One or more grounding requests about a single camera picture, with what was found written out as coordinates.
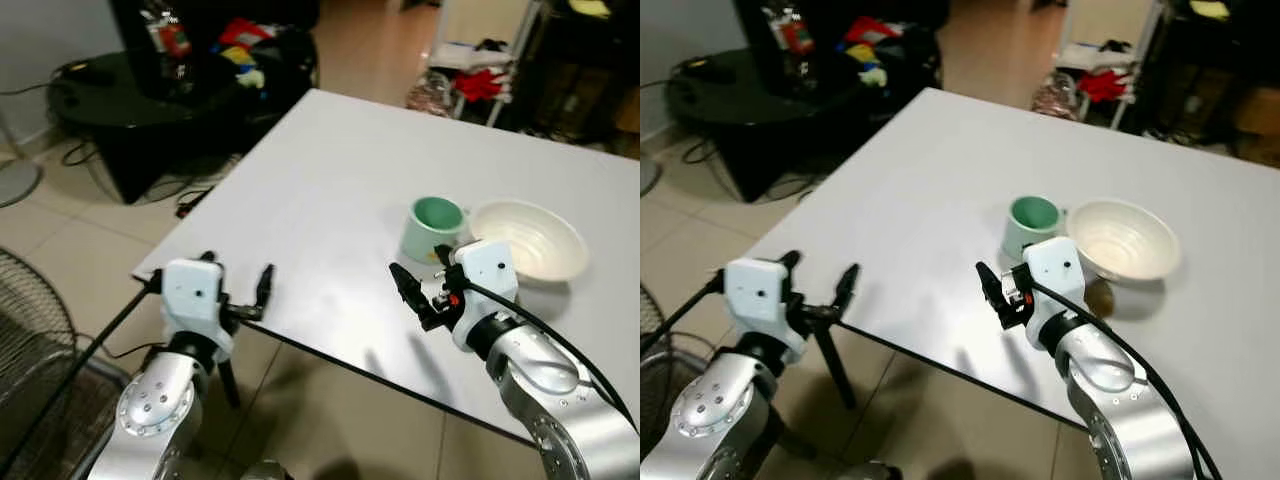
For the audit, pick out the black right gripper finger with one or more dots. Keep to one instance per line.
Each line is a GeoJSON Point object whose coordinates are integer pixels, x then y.
{"type": "Point", "coordinates": [406, 284]}
{"type": "Point", "coordinates": [1018, 264]}
{"type": "Point", "coordinates": [990, 282]}
{"type": "Point", "coordinates": [444, 255]}

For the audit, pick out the green ceramic mug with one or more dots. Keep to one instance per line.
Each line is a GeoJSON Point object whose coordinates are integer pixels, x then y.
{"type": "Point", "coordinates": [1030, 222]}
{"type": "Point", "coordinates": [432, 225]}

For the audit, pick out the white ribbed bowl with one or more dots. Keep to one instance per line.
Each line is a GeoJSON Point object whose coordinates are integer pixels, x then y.
{"type": "Point", "coordinates": [1125, 240]}
{"type": "Point", "coordinates": [535, 240]}

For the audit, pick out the white square table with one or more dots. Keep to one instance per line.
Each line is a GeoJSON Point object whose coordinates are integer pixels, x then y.
{"type": "Point", "coordinates": [330, 200]}
{"type": "Point", "coordinates": [930, 190]}

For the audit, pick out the black glossy media stand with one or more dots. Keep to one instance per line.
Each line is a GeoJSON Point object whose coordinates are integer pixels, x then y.
{"type": "Point", "coordinates": [120, 120]}
{"type": "Point", "coordinates": [740, 115]}

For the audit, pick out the floral patterned bag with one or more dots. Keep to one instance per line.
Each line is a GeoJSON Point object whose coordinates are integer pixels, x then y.
{"type": "Point", "coordinates": [1055, 98]}
{"type": "Point", "coordinates": [430, 95]}

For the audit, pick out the grey round fan base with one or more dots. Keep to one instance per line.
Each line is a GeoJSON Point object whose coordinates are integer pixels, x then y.
{"type": "Point", "coordinates": [15, 182]}
{"type": "Point", "coordinates": [648, 175]}

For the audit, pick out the red cloth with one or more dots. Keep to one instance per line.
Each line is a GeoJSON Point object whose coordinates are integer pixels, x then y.
{"type": "Point", "coordinates": [482, 85]}
{"type": "Point", "coordinates": [1105, 86]}

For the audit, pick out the white shelf rack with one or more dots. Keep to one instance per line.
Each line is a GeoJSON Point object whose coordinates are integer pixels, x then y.
{"type": "Point", "coordinates": [470, 55]}
{"type": "Point", "coordinates": [1085, 55]}

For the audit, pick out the red and yellow toy pile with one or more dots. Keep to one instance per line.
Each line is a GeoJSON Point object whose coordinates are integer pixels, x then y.
{"type": "Point", "coordinates": [868, 50]}
{"type": "Point", "coordinates": [245, 50]}

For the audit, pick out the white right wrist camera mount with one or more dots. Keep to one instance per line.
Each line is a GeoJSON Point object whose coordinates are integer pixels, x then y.
{"type": "Point", "coordinates": [1055, 270]}
{"type": "Point", "coordinates": [488, 272]}

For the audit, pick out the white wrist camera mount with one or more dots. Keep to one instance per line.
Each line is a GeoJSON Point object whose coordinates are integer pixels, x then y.
{"type": "Point", "coordinates": [1055, 270]}
{"type": "Point", "coordinates": [192, 295]}
{"type": "Point", "coordinates": [488, 272]}
{"type": "Point", "coordinates": [755, 295]}

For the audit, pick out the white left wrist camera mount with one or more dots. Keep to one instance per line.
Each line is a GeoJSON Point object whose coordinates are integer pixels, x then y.
{"type": "Point", "coordinates": [192, 295]}
{"type": "Point", "coordinates": [755, 295]}

